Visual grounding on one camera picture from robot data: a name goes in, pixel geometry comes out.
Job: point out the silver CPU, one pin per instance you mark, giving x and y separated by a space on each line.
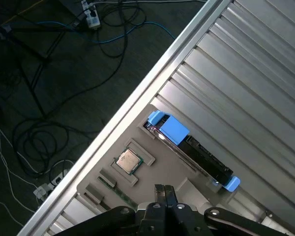
129 161

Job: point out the grey parts rack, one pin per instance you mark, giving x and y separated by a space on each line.
167 169

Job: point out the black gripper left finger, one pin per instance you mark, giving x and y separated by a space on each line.
159 196

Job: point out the hard disk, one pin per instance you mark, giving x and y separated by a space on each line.
174 130

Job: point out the green RAM stick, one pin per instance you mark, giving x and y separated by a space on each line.
118 191

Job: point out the white power strip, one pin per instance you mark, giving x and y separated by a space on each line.
93 20
43 190

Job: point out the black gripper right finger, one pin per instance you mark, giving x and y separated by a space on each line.
169 196

